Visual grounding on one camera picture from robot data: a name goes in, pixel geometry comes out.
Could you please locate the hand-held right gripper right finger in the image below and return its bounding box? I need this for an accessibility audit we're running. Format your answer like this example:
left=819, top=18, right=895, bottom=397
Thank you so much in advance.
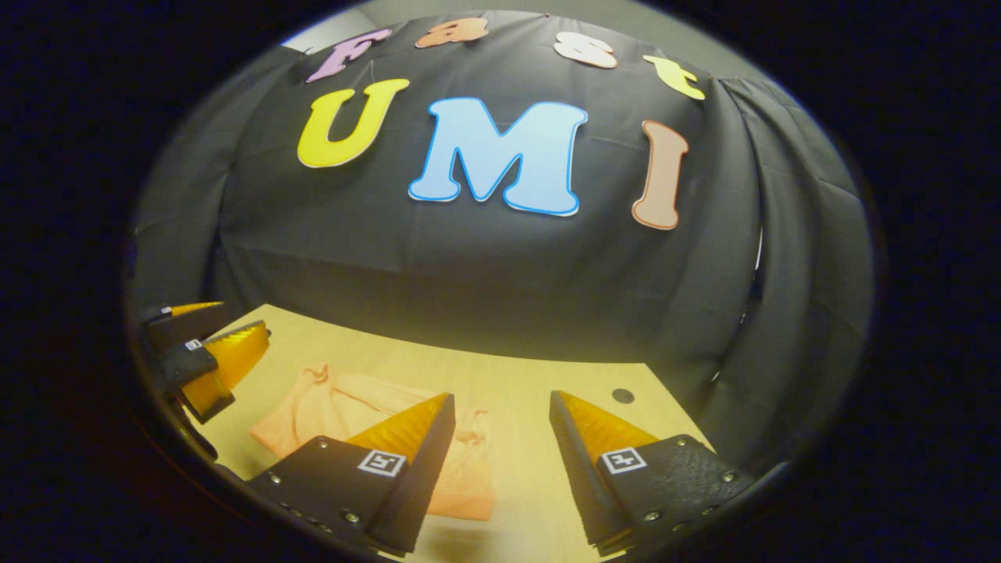
left=549, top=390, right=758, bottom=558

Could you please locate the orange T-shirt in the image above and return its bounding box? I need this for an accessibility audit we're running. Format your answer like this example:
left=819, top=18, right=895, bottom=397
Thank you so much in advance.
left=250, top=362, right=495, bottom=522

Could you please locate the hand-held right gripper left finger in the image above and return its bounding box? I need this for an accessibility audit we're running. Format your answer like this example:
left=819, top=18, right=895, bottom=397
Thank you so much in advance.
left=246, top=393, right=457, bottom=558

